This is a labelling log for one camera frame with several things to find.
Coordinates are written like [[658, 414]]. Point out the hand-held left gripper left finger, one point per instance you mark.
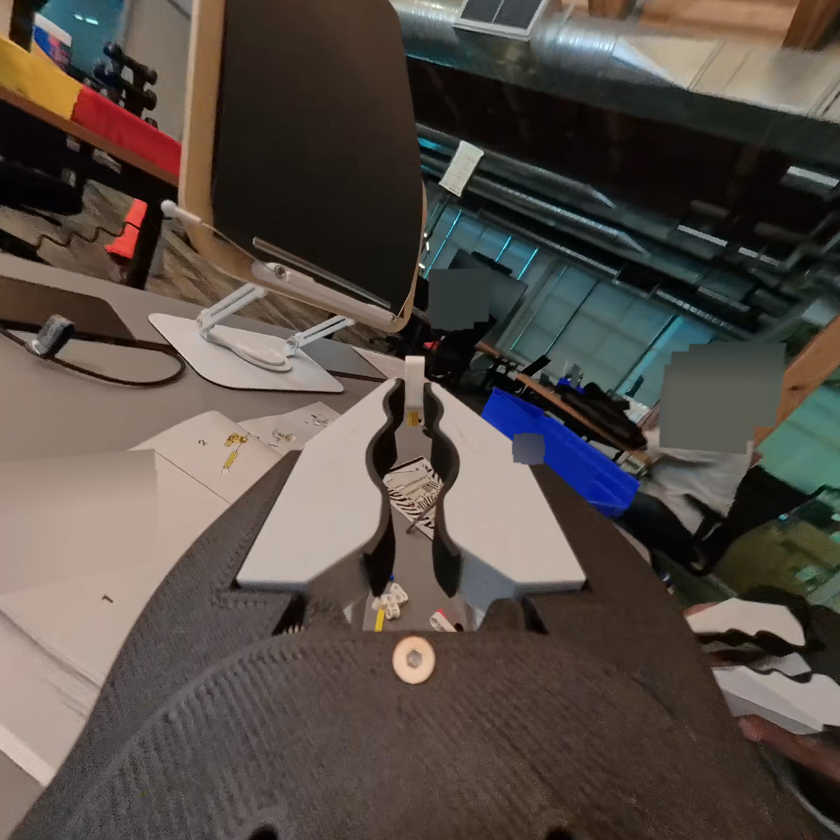
[[308, 525]]

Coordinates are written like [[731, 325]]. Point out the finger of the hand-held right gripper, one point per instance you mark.
[[748, 623], [768, 695]]

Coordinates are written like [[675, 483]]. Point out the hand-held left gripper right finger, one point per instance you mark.
[[512, 531]]

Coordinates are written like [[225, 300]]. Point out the white lego connector piece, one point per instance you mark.
[[415, 380]]

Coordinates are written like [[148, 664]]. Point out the lego sticker sheet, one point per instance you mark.
[[410, 485]]

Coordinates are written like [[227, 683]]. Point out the pile of loose lego pieces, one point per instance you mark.
[[390, 600]]

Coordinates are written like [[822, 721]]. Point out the open lego instruction booklet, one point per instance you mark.
[[197, 466]]

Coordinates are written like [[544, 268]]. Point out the person's right hand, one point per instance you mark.
[[800, 745]]

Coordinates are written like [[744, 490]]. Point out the blue plastic bin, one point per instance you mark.
[[571, 453]]

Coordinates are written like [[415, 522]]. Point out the wooden edged desk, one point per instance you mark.
[[525, 380]]

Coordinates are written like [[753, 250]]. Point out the black bag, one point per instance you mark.
[[604, 410]]

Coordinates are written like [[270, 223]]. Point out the white tablet stand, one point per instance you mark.
[[262, 367]]

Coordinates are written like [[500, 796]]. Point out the white hanging paper tag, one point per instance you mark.
[[460, 167]]

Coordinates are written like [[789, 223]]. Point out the black screen on plywood board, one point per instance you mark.
[[315, 131]]

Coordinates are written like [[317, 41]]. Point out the red and yellow cloth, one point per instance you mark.
[[124, 131]]

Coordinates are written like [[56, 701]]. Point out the wooden support post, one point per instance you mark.
[[807, 374]]

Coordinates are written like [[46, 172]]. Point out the silver air duct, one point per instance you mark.
[[577, 33]]

